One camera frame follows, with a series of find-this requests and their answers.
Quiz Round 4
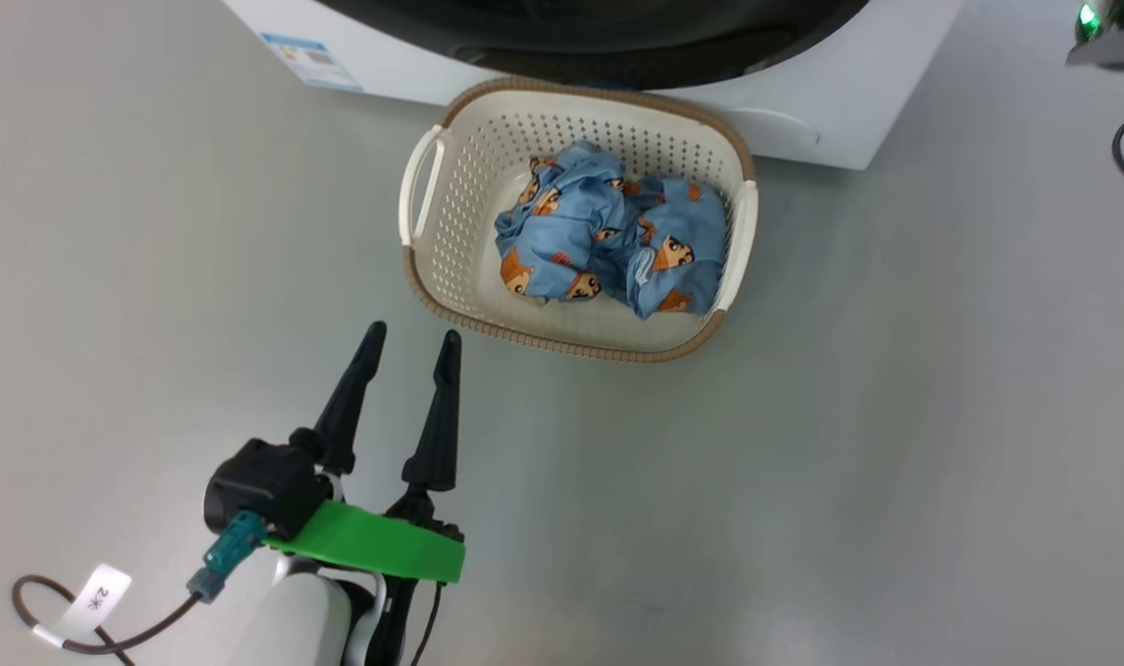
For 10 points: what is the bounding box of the green band left gripper body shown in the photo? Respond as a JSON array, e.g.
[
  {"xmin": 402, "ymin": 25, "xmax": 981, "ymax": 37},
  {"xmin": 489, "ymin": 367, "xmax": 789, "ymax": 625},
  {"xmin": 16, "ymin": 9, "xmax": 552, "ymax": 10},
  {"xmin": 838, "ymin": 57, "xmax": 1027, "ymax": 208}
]
[{"xmin": 266, "ymin": 472, "xmax": 466, "ymax": 584}]

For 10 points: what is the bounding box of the cream perforated laundry basket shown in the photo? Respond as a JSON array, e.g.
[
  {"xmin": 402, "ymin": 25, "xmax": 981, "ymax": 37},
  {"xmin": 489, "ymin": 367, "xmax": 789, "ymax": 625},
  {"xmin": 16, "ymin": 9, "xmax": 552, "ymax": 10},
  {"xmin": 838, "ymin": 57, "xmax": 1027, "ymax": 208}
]
[{"xmin": 398, "ymin": 77, "xmax": 759, "ymax": 364}]

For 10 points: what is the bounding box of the blue cartoon print garment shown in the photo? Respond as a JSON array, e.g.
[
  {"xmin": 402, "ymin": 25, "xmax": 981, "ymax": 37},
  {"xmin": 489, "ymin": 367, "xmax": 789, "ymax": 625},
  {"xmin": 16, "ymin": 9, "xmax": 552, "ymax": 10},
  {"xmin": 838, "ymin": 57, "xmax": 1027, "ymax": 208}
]
[
  {"xmin": 622, "ymin": 176, "xmax": 729, "ymax": 321},
  {"xmin": 494, "ymin": 141, "xmax": 643, "ymax": 303}
]

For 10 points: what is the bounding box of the round drain filter cover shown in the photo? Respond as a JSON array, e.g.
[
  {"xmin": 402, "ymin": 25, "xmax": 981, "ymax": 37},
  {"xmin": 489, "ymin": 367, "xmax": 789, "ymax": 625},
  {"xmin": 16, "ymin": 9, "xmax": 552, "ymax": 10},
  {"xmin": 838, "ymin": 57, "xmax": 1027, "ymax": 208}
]
[{"xmin": 728, "ymin": 106, "xmax": 820, "ymax": 149}]

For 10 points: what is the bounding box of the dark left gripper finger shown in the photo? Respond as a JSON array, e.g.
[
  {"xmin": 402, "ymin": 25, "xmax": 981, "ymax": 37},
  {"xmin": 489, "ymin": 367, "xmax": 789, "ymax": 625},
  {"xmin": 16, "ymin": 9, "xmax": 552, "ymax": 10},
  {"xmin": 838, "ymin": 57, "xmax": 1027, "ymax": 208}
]
[
  {"xmin": 314, "ymin": 321, "xmax": 388, "ymax": 475},
  {"xmin": 401, "ymin": 329, "xmax": 463, "ymax": 493}
]

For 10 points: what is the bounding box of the white front-load washing machine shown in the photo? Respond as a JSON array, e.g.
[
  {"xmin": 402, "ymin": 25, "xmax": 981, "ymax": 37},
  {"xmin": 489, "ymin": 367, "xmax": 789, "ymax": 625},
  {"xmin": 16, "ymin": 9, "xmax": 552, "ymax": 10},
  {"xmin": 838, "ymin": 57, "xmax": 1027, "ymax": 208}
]
[{"xmin": 221, "ymin": 0, "xmax": 965, "ymax": 170}]

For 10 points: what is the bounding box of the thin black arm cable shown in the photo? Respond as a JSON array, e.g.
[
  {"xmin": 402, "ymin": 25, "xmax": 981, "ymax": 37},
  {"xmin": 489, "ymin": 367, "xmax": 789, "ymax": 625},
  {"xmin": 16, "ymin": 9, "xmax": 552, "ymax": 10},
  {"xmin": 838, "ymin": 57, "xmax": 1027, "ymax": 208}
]
[{"xmin": 410, "ymin": 583, "xmax": 443, "ymax": 666}]

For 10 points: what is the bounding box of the green band right gripper body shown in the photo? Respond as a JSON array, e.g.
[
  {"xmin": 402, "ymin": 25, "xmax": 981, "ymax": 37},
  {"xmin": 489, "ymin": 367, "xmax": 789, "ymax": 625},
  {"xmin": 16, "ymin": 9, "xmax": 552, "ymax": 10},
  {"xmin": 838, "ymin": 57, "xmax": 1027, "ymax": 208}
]
[{"xmin": 1067, "ymin": 0, "xmax": 1124, "ymax": 70}]

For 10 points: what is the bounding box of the white cable tag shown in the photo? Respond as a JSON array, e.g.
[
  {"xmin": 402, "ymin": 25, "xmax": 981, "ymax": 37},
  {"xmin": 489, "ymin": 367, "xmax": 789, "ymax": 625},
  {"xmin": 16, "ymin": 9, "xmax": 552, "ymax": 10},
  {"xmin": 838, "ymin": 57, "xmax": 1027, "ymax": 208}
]
[{"xmin": 60, "ymin": 563, "xmax": 133, "ymax": 641}]

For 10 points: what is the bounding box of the black ring glass washer door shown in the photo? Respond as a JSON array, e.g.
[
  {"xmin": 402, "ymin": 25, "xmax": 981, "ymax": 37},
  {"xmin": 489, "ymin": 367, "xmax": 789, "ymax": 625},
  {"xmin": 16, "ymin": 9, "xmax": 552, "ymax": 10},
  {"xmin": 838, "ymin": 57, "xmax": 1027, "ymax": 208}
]
[{"xmin": 316, "ymin": 0, "xmax": 870, "ymax": 91}]

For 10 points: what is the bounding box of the blue energy label sticker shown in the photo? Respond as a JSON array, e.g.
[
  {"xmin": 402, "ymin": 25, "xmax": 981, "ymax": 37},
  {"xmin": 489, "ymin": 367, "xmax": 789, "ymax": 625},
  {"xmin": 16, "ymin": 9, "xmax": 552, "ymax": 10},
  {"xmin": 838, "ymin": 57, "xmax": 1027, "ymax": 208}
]
[{"xmin": 260, "ymin": 33, "xmax": 364, "ymax": 92}]

